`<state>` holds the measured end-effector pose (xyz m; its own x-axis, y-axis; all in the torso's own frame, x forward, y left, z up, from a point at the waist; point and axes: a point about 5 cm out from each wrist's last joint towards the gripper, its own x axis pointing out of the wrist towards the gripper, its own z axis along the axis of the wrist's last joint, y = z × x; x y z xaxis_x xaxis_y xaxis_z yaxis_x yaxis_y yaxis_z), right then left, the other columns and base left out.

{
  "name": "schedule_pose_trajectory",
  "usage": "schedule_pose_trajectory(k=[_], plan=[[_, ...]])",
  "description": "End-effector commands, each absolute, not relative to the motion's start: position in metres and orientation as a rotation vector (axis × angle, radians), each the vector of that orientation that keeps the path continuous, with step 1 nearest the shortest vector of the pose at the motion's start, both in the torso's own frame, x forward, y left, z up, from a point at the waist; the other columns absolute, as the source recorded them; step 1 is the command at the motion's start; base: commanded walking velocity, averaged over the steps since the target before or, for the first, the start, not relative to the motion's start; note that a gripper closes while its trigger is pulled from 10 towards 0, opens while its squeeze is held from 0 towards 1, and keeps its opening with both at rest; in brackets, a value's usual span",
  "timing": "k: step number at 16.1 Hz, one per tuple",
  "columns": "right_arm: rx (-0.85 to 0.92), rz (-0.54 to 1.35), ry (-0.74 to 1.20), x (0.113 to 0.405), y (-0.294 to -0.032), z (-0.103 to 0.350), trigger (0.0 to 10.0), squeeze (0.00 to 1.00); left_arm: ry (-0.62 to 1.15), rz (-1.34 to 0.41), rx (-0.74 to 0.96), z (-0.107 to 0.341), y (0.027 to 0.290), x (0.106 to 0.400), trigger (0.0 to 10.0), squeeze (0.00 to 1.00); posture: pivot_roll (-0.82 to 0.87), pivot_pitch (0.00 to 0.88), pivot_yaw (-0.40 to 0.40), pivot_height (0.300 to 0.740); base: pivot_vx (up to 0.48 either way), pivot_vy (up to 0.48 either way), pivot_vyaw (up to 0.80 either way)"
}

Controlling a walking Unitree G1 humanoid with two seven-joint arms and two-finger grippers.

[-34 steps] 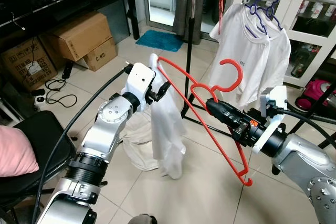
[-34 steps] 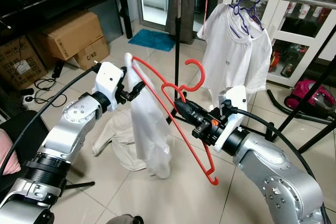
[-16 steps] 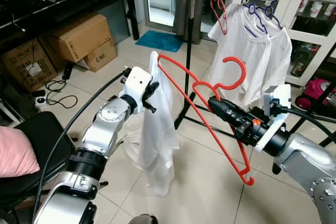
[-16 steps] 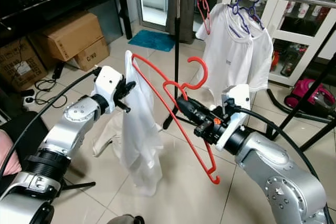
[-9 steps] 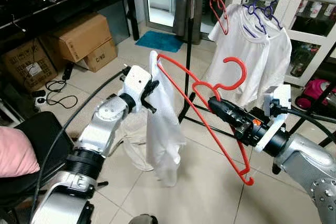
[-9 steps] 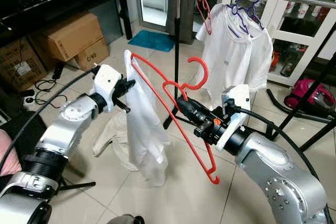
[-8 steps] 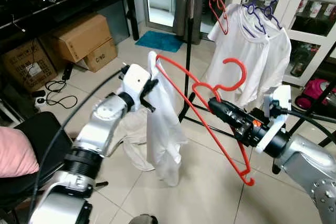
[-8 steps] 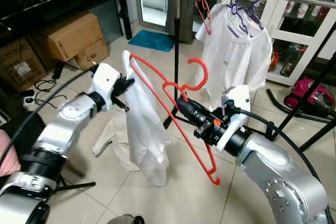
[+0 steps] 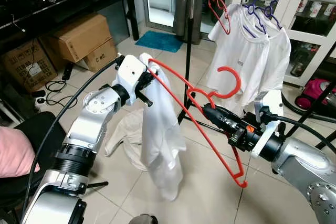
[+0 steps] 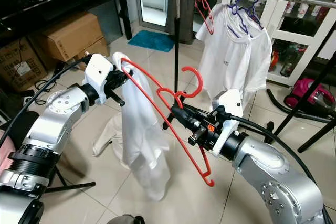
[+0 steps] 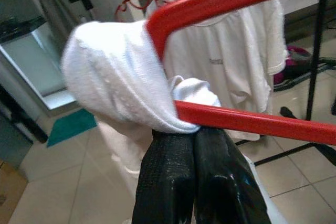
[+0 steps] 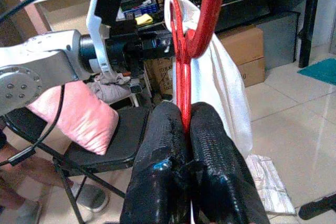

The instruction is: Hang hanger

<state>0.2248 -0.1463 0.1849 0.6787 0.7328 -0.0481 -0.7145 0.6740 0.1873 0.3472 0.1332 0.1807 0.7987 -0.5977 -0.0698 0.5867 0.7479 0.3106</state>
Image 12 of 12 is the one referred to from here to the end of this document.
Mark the large cardboard box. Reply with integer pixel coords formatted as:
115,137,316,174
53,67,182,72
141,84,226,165
217,24,265,66

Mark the white patterned rag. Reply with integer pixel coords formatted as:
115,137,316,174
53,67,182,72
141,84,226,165
246,154,297,216

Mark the black desk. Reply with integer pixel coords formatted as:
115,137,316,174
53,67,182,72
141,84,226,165
154,0,324,69

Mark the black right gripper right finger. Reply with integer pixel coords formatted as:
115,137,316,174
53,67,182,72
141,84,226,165
188,102,270,224

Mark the grey slipper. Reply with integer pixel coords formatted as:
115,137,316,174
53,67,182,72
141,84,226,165
0,200,43,224
71,183,110,213

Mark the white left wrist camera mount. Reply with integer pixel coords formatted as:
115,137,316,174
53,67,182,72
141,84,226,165
86,0,125,78

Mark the blue printed box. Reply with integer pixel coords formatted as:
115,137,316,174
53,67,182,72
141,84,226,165
123,5,158,20

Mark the small labelled cardboard box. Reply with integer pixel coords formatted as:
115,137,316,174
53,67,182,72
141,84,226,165
236,58,266,88

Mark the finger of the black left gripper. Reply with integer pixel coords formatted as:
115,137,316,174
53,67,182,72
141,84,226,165
143,46,173,59
143,31,174,48

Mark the person's bare leg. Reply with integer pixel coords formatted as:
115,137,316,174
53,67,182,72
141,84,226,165
0,140,77,209

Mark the grey computer tower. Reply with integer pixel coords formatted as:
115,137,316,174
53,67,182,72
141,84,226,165
256,11,300,70

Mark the black folding chair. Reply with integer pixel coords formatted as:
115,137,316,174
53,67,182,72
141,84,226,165
4,104,152,224

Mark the yellow small item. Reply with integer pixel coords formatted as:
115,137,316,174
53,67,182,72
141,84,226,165
134,14,154,27

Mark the grey crumpled cloth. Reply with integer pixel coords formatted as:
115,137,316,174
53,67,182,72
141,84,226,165
86,71,132,104

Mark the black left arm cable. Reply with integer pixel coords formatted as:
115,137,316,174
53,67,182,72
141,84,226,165
0,0,95,167

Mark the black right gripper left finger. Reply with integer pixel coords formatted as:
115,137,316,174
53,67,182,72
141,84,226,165
119,102,194,224

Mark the printed cardboard carton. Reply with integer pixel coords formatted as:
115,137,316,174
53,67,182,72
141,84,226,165
145,58,174,96

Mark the pink pillow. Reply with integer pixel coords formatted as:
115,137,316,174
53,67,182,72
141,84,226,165
26,81,119,156

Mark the teal mat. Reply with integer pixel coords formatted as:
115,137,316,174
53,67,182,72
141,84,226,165
297,58,336,86

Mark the white shirt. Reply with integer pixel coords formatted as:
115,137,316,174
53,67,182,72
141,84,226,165
164,0,254,159

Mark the red plastic hanger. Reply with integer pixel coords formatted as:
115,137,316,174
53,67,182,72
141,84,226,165
169,0,233,137

